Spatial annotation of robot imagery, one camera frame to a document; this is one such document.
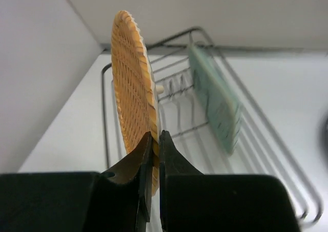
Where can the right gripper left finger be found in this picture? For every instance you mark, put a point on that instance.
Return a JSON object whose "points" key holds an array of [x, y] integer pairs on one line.
{"points": [[118, 199]]}

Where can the light green rectangular plate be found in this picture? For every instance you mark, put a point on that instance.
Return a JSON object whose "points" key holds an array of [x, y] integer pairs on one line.
{"points": [[219, 101]]}

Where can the grey wire dish rack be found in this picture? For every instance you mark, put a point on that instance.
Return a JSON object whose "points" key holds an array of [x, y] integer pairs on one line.
{"points": [[259, 149]]}

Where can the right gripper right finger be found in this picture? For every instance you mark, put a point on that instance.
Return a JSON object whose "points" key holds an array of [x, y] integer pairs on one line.
{"points": [[193, 201]]}

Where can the round woven bamboo plate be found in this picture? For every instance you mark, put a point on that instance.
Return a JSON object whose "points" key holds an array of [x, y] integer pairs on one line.
{"points": [[135, 90]]}

